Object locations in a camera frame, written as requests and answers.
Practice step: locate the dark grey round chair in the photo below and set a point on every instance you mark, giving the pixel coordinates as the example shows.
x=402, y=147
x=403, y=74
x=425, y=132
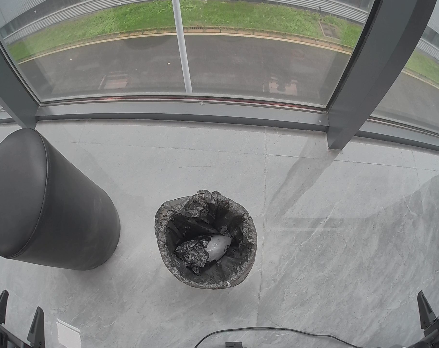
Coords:
x=41, y=201

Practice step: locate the window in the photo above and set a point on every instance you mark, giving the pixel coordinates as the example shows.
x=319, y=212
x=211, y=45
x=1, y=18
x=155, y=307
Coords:
x=368, y=67

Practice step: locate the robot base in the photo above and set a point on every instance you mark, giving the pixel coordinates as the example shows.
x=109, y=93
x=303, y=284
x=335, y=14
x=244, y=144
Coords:
x=234, y=345

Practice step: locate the black plastic bag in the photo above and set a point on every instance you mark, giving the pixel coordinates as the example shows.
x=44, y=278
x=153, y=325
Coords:
x=246, y=237

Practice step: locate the crumpled black plastic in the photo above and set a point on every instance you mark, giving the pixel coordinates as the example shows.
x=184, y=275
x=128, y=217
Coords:
x=190, y=254

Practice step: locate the white printed wrapper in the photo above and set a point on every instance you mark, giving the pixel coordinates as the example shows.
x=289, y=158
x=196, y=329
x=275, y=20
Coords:
x=217, y=247

